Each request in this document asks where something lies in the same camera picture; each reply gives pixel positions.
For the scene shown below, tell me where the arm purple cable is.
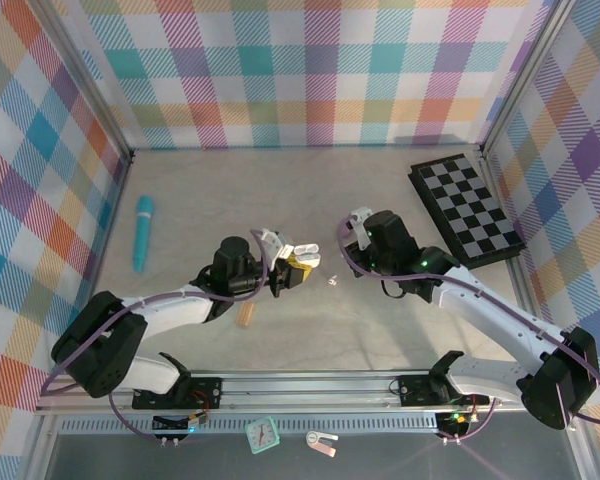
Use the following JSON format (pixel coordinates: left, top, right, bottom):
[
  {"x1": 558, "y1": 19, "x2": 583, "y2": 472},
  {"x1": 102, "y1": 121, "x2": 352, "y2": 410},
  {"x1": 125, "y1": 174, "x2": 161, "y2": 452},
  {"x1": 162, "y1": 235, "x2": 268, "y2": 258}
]
[
  {"x1": 40, "y1": 228, "x2": 276, "y2": 444},
  {"x1": 336, "y1": 218, "x2": 600, "y2": 444}
]

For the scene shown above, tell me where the left black controller board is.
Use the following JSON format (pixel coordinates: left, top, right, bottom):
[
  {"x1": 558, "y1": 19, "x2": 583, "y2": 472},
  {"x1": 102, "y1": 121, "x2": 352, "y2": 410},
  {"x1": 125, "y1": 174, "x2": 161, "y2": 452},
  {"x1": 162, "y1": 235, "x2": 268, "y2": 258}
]
[{"x1": 152, "y1": 410, "x2": 212, "y2": 446}]

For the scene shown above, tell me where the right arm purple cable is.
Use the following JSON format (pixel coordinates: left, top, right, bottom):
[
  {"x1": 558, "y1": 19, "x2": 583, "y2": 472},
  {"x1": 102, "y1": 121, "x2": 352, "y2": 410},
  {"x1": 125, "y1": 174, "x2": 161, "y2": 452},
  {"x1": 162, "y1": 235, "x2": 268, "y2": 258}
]
[{"x1": 336, "y1": 218, "x2": 600, "y2": 444}]

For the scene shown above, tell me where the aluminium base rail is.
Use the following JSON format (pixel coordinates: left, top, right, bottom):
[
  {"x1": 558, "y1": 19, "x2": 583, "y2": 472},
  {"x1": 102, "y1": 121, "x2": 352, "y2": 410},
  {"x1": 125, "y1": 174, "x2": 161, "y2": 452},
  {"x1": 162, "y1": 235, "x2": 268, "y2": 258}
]
[{"x1": 34, "y1": 368, "x2": 586, "y2": 414}]

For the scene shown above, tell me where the ridged wooden block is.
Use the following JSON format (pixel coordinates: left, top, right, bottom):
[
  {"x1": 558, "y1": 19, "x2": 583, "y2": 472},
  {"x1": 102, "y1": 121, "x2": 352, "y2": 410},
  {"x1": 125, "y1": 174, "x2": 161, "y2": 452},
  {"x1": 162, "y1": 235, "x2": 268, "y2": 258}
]
[{"x1": 234, "y1": 300, "x2": 257, "y2": 330}]

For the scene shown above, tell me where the teal alarm clock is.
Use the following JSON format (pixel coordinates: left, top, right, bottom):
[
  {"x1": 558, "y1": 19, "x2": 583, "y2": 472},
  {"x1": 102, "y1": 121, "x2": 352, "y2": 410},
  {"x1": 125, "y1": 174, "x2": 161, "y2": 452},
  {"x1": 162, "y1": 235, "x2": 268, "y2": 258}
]
[{"x1": 244, "y1": 416, "x2": 281, "y2": 455}]

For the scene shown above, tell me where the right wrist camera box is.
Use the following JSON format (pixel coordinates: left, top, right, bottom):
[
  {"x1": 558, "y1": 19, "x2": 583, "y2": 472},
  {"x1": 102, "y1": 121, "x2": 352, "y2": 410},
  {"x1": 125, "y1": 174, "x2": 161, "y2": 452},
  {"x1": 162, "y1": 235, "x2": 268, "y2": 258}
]
[{"x1": 348, "y1": 207, "x2": 374, "y2": 250}]

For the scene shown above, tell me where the white earbud charging case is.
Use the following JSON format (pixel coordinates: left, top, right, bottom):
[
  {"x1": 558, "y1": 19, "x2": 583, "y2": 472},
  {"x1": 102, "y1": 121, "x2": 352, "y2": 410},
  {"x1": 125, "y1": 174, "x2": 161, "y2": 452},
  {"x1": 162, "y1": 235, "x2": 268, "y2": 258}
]
[{"x1": 290, "y1": 242, "x2": 324, "y2": 267}]

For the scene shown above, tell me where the aluminium frame post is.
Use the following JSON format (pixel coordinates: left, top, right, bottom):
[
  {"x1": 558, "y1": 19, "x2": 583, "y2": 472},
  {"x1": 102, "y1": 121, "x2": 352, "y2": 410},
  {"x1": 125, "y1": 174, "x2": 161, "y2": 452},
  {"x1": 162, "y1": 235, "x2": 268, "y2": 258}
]
[
  {"x1": 477, "y1": 0, "x2": 579, "y2": 161},
  {"x1": 34, "y1": 0, "x2": 135, "y2": 166}
]

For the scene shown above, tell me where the right black controller board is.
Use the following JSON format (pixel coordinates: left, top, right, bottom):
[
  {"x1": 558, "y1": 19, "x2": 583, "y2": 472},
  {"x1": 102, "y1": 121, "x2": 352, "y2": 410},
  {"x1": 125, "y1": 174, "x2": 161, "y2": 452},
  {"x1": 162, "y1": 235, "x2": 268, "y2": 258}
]
[{"x1": 435, "y1": 409, "x2": 476, "y2": 444}]

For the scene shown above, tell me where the pink white small tool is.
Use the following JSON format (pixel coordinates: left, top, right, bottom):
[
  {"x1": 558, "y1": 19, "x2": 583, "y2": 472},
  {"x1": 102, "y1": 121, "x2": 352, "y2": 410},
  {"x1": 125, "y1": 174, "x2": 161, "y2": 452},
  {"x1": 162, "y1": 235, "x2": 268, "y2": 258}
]
[{"x1": 305, "y1": 430, "x2": 340, "y2": 458}]

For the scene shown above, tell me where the teal pen-shaped device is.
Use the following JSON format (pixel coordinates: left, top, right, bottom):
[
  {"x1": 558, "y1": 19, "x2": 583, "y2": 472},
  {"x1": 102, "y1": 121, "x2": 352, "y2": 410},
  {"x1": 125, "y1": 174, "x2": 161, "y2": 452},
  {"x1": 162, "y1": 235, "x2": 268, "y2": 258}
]
[{"x1": 132, "y1": 195, "x2": 155, "y2": 273}]

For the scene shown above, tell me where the black grey chessboard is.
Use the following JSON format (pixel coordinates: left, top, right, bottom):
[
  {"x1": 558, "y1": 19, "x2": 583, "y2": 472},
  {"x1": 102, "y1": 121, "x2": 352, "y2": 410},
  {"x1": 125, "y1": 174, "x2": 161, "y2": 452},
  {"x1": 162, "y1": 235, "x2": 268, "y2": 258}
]
[{"x1": 408, "y1": 153, "x2": 525, "y2": 270}]

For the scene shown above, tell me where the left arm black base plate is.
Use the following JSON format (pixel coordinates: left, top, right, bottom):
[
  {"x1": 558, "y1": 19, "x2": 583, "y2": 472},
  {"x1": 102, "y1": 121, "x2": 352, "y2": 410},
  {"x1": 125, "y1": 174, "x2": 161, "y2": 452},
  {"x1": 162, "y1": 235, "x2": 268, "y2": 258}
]
[{"x1": 131, "y1": 377, "x2": 223, "y2": 410}]

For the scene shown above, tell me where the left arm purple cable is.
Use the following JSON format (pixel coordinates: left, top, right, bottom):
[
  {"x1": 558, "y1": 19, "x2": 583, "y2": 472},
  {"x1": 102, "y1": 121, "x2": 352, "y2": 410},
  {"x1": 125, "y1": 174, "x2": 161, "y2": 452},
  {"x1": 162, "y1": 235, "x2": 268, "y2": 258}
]
[{"x1": 40, "y1": 228, "x2": 276, "y2": 444}]

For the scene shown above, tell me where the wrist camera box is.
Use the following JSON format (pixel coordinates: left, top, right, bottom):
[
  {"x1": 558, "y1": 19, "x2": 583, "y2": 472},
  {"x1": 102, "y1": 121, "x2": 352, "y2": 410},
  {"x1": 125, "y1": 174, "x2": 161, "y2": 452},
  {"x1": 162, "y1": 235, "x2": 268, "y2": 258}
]
[
  {"x1": 259, "y1": 228, "x2": 294, "y2": 261},
  {"x1": 348, "y1": 207, "x2": 374, "y2": 250}
]

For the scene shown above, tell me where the black controller board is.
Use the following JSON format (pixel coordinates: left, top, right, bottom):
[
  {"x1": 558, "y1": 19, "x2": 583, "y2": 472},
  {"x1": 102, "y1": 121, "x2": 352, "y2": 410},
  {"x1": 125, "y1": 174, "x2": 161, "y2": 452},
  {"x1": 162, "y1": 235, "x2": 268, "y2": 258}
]
[
  {"x1": 152, "y1": 410, "x2": 212, "y2": 446},
  {"x1": 435, "y1": 409, "x2": 476, "y2": 444}
]

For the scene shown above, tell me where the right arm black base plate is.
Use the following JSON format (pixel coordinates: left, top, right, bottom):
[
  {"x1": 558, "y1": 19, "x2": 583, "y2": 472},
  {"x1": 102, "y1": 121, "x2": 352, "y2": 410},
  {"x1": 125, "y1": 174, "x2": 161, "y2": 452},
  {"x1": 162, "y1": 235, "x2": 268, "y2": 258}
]
[{"x1": 397, "y1": 372, "x2": 491, "y2": 407}]

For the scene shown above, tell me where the perforated metal strip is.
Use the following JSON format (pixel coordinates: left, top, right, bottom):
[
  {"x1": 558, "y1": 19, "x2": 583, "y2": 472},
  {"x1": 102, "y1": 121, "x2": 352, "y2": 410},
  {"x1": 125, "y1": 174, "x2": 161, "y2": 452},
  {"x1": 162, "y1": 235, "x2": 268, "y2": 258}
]
[{"x1": 59, "y1": 417, "x2": 441, "y2": 434}]

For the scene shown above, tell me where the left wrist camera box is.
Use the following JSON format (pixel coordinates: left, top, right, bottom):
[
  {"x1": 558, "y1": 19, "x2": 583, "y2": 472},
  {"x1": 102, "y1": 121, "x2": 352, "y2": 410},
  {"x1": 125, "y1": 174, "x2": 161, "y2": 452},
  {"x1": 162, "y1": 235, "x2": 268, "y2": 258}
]
[{"x1": 259, "y1": 228, "x2": 294, "y2": 261}]

